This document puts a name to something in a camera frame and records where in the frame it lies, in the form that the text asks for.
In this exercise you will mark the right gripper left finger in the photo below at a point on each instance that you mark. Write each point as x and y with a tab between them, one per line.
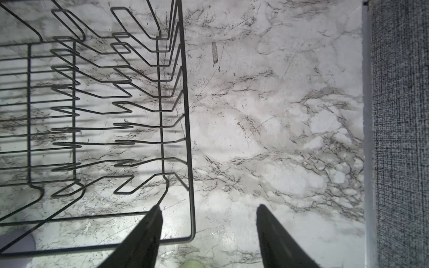
140	248

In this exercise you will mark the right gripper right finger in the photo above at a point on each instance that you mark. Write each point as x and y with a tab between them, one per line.
278	248

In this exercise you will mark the pale green translucent cup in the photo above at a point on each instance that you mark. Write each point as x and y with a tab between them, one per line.
192	264

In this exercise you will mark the lilac plastic cup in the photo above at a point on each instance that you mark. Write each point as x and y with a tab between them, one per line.
24	245

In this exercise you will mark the black wire dish rack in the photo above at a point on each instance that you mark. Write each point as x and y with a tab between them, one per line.
95	126

